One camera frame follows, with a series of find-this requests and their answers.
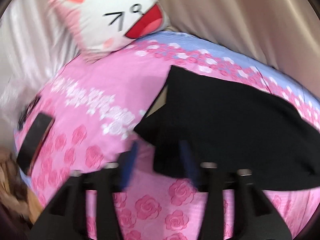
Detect black pants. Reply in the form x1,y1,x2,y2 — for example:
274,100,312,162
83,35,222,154
134,66,319,191

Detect pink rose bed sheet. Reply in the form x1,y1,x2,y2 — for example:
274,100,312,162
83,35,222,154
15,32,319,239

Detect silver satin curtain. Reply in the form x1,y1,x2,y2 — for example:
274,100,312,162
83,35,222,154
1,0,78,145

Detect black cable bundle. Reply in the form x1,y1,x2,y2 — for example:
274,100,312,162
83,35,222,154
17,95,41,131

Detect beige curtain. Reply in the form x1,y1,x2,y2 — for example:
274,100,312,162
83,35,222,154
159,0,319,95

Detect black smartphone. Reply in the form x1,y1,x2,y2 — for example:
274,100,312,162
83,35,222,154
16,112,55,176

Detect brown furry item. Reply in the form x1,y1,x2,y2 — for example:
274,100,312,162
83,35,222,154
1,147,43,224

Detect white cat face pillow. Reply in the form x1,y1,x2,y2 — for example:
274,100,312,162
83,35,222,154
49,0,170,63

